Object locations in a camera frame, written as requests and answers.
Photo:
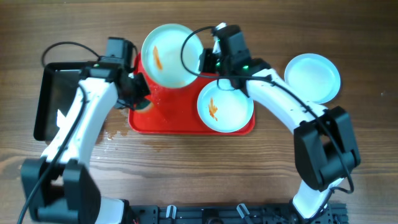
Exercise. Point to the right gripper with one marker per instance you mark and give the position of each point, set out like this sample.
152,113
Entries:
205,60

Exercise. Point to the red plastic tray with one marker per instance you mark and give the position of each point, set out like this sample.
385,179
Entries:
173,111

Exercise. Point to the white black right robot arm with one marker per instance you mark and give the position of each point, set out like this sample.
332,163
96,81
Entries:
325,146

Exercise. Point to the black plastic tray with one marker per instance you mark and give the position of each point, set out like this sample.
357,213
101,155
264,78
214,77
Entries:
60,86

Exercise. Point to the light blue plate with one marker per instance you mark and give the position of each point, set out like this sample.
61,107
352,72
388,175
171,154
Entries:
314,77
169,58
222,108

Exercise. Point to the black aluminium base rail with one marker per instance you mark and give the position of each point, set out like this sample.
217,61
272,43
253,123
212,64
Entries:
278,213

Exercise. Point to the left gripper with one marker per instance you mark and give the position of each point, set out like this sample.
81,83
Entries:
140,90

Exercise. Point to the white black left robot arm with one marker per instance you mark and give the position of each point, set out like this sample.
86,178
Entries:
58,186

